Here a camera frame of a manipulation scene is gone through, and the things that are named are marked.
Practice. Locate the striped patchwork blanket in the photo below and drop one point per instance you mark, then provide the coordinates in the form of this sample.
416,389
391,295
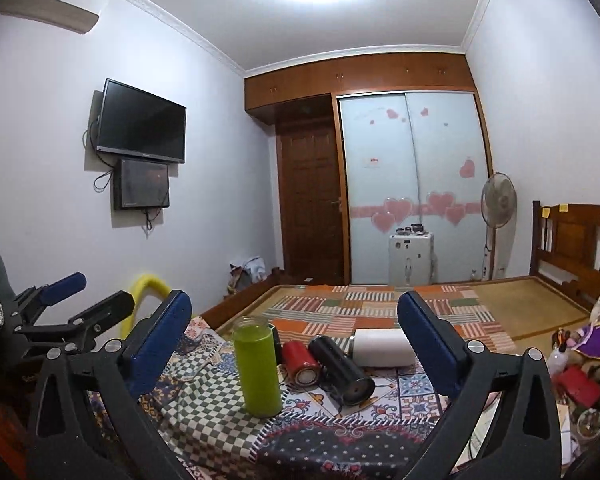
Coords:
340,310

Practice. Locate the yellow curved tube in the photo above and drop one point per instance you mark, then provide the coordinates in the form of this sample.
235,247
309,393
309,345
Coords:
152,285

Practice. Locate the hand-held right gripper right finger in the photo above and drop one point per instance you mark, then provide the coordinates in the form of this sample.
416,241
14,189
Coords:
427,345

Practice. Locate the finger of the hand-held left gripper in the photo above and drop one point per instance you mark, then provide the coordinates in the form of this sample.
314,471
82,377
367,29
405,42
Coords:
107,310
62,286

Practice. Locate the dark dotted heart cloth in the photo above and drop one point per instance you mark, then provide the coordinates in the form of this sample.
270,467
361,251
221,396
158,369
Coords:
340,447

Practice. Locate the black cup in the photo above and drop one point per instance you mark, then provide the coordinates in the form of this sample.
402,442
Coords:
337,367

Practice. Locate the small black wall screen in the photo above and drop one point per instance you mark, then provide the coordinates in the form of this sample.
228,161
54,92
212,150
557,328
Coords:
142,184

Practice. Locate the wooden door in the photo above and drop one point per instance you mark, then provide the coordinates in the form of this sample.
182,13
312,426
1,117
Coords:
312,200

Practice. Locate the clear glass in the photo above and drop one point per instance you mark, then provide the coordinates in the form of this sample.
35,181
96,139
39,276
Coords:
591,422

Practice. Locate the red box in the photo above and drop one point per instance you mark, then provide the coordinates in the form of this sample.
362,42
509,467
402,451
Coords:
580,385

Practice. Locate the standing fan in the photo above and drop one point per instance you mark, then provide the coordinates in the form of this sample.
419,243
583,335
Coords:
500,200

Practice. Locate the green checked cloth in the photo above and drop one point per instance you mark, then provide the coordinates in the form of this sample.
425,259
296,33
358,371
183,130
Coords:
205,405

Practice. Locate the tile patterned blanket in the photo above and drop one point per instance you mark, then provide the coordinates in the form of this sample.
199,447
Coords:
405,390

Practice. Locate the small white cabinet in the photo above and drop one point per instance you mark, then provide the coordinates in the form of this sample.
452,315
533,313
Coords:
411,260

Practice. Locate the red can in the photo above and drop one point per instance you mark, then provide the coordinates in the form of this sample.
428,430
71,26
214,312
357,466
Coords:
300,360

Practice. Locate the grey bag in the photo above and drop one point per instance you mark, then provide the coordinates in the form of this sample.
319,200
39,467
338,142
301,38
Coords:
252,270

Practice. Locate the green bottle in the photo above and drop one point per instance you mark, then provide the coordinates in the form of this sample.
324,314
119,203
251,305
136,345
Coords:
257,370

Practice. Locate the wooden overhead cabinet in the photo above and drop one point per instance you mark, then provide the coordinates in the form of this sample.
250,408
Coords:
360,77

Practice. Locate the white air conditioner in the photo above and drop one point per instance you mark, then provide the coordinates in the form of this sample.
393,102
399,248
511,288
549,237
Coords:
55,12

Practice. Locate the wooden bed headboard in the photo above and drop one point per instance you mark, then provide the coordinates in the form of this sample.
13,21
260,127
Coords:
575,240

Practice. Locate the glass sliding wardrobe doors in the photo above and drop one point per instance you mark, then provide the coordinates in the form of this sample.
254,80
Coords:
415,160

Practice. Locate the clear plastic bottle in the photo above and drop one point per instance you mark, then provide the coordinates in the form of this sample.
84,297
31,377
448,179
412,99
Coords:
559,360

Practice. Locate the wooden bed frame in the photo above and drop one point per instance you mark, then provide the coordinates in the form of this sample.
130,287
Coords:
230,305

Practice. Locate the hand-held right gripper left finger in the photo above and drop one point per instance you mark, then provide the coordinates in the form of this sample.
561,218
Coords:
157,345

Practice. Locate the black wall television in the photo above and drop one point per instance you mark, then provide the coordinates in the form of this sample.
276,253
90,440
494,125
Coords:
140,120

